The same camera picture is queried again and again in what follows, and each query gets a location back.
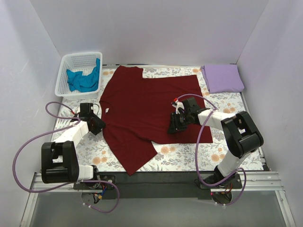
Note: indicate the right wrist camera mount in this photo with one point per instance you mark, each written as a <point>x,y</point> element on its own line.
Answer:
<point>178,106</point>

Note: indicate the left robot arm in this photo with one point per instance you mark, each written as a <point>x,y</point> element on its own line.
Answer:
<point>59,162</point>

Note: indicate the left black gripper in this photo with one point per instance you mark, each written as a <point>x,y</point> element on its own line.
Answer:
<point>98,124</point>

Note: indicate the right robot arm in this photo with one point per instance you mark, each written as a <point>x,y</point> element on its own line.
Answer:
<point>241,134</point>

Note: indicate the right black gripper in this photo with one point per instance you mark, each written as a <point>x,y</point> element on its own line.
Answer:
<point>175,123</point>

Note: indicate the folded purple t-shirt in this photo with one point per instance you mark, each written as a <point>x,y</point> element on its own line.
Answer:
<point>222,78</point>

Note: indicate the teal t-shirt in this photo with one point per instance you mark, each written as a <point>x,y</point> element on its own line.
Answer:
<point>84,83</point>

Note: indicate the dark red t-shirt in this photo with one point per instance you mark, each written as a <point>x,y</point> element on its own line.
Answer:
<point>137,111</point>

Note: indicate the floral table mat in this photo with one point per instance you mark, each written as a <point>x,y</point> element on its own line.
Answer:
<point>94,150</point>

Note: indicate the aluminium front rail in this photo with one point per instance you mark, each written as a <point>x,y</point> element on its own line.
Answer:
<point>256,181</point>

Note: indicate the white plastic basket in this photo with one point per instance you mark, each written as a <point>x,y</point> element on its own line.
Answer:
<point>84,62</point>

